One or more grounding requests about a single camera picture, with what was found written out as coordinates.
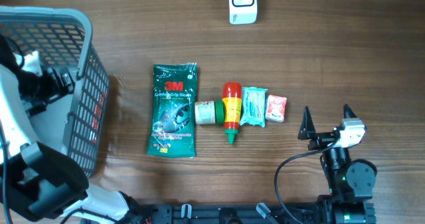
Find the teal wet wipes pack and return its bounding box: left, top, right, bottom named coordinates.
left=240, top=87, right=268, bottom=128

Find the red chili sauce bottle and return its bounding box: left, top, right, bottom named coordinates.
left=222, top=82, right=242, bottom=145

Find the black right camera cable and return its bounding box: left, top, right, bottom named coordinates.
left=274, top=138, right=340, bottom=224

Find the grey plastic shopping basket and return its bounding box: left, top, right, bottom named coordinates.
left=1, top=6, right=110, bottom=176

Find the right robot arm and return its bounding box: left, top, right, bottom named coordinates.
left=298, top=104, right=377, bottom=224

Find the white jar green lid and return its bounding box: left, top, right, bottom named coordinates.
left=195, top=101, right=224, bottom=125

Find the green 3M gloves package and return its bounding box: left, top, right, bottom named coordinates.
left=147, top=62, right=198, bottom=158

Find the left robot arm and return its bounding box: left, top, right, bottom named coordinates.
left=1, top=37, right=143, bottom=223

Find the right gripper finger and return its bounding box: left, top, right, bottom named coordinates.
left=343, top=104, right=357, bottom=118
left=297, top=106, right=316, bottom=140

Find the white barcode scanner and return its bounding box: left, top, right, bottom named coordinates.
left=228, top=0, right=258, bottom=25

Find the red white snack packet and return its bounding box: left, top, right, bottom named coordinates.
left=265, top=95, right=287, bottom=122

